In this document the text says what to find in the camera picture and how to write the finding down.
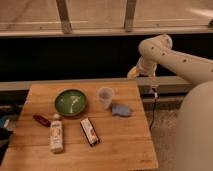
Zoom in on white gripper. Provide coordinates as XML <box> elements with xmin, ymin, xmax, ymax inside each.
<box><xmin>127</xmin><ymin>57</ymin><xmax>157</xmax><ymax>88</ymax></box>

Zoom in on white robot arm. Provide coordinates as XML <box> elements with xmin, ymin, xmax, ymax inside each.
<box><xmin>127</xmin><ymin>34</ymin><xmax>213</xmax><ymax>171</ymax></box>

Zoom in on translucent ceramic cup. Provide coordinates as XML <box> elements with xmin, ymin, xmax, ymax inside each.
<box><xmin>98</xmin><ymin>87</ymin><xmax>114</xmax><ymax>109</ymax></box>

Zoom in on wooden table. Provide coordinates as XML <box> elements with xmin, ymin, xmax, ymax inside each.
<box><xmin>0</xmin><ymin>80</ymin><xmax>158</xmax><ymax>171</ymax></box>

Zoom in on green bowl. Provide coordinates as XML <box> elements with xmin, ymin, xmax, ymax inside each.
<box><xmin>54</xmin><ymin>89</ymin><xmax>87</xmax><ymax>117</ymax></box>

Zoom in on black white candy bar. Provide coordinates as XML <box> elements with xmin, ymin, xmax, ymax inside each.
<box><xmin>80</xmin><ymin>118</ymin><xmax>100</xmax><ymax>146</ymax></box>

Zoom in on white lotion bottle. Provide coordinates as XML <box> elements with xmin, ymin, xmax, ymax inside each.
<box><xmin>50</xmin><ymin>114</ymin><xmax>63</xmax><ymax>153</ymax></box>

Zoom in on dark objects at left edge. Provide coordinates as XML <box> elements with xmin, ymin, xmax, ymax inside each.
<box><xmin>0</xmin><ymin>116</ymin><xmax>13</xmax><ymax>164</ymax></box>

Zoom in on black power cable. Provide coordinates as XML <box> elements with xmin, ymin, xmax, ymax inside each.
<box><xmin>148</xmin><ymin>91</ymin><xmax>159</xmax><ymax>131</ymax></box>

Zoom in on right window frame post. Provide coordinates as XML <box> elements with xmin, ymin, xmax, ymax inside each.
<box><xmin>124</xmin><ymin>0</ymin><xmax>136</xmax><ymax>32</ymax></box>

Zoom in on window frame post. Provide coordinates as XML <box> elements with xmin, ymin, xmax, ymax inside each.
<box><xmin>124</xmin><ymin>0</ymin><xmax>136</xmax><ymax>32</ymax></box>
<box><xmin>56</xmin><ymin>0</ymin><xmax>72</xmax><ymax>34</ymax></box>

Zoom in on left window frame post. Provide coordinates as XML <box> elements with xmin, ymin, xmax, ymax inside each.
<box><xmin>56</xmin><ymin>0</ymin><xmax>72</xmax><ymax>34</ymax></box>

